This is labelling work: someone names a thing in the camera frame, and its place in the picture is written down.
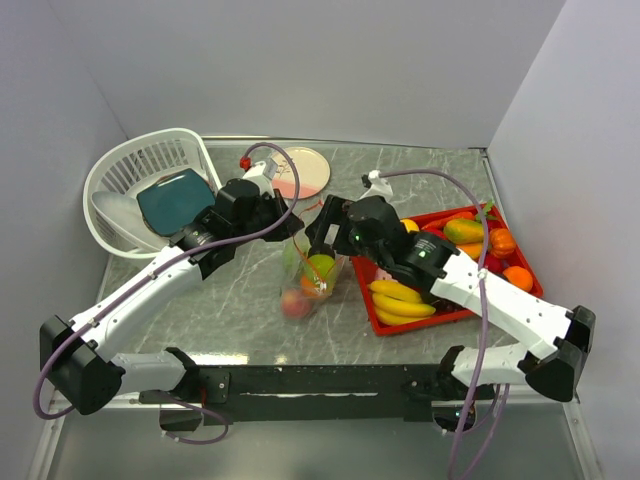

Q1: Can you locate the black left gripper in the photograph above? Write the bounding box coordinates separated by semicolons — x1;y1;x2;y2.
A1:
233;188;304;246

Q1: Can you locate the green cabbage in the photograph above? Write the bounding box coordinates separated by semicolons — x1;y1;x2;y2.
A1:
282;238;307;277

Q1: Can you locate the green apple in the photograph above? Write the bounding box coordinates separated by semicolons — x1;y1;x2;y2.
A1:
304;254;336;282

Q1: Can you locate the clear zip top bag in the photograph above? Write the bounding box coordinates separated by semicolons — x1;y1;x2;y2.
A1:
280;226;346;320

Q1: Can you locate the orange fruit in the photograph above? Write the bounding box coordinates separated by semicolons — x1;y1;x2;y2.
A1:
299;275;326;299
502;266;534;292

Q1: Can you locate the pink peach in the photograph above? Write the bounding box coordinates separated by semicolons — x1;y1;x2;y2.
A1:
280;289;312;319

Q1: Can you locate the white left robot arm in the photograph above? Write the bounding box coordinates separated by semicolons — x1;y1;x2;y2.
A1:
36;179;304;415

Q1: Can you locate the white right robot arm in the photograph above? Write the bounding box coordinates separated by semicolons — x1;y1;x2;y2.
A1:
305;196;596;402

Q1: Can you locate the cream and pink round plate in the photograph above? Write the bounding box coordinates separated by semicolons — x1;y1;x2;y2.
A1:
270;146;331;200

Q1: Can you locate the purple onion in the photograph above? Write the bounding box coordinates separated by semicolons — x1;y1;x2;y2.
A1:
374;269;393;280

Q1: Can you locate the teal square plate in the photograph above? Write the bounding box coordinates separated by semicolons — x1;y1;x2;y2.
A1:
136;168;215;237

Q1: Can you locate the yellow lemon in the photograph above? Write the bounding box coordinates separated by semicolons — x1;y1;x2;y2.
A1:
401;218;420;233

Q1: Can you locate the white plastic laundry basket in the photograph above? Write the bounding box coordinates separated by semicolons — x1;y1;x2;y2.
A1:
83;128;221;265

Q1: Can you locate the yellow banana bunch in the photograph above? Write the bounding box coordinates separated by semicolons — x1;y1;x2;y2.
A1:
368;280;436;326

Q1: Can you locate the white bowl in basket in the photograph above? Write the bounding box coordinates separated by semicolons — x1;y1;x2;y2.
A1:
91;191;152;250

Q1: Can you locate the dark purple grape bunch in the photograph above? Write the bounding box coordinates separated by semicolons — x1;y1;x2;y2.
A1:
430;298;463;315

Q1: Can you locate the orange carrot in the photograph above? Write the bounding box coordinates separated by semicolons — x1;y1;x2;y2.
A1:
421;211;475;231

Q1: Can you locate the red plastic tray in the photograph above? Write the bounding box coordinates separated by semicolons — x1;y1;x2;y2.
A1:
351;205;544;336

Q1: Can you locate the orange mini pumpkin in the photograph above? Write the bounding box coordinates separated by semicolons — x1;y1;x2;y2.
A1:
489;228;517;259

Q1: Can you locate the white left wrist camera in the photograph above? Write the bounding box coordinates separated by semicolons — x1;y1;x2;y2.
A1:
239;156;291;182

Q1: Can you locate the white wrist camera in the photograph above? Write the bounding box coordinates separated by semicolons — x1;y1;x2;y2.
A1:
359;170;393;202
239;156;291;182

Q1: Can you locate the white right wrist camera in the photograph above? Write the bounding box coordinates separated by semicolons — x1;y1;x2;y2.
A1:
359;170;393;202

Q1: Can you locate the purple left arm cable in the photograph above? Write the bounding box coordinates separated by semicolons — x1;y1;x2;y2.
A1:
32;142;302;420

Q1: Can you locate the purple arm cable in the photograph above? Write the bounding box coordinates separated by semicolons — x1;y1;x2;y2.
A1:
32;142;302;420
379;168;511;480

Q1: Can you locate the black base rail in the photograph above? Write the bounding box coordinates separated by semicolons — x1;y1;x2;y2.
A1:
169;363;468;423

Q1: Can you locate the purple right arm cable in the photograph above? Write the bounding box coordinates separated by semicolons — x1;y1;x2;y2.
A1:
379;168;511;480

